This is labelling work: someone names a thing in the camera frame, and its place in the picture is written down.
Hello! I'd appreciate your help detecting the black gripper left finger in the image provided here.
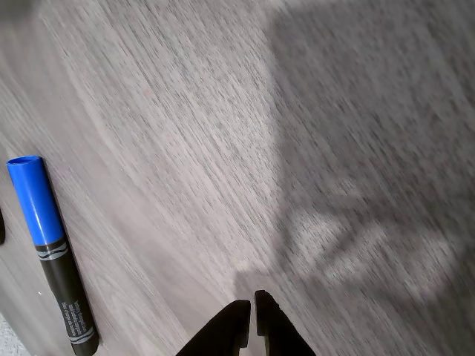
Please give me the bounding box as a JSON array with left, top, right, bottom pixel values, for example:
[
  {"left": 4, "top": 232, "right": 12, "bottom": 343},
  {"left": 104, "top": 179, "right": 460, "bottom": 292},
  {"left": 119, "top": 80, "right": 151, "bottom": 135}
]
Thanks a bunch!
[{"left": 176, "top": 299, "right": 252, "bottom": 356}]

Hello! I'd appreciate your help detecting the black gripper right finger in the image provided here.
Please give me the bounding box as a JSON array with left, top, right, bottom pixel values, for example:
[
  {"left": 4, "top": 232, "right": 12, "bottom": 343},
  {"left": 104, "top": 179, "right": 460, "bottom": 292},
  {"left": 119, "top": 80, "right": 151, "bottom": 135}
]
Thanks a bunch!
[{"left": 255, "top": 290, "right": 316, "bottom": 356}]

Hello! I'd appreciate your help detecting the blue and black marker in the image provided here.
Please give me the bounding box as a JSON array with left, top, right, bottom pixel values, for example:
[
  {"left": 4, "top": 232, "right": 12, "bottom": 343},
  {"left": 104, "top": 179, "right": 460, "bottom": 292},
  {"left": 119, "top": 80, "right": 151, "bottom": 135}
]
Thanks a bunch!
[{"left": 6, "top": 155, "right": 100, "bottom": 356}]

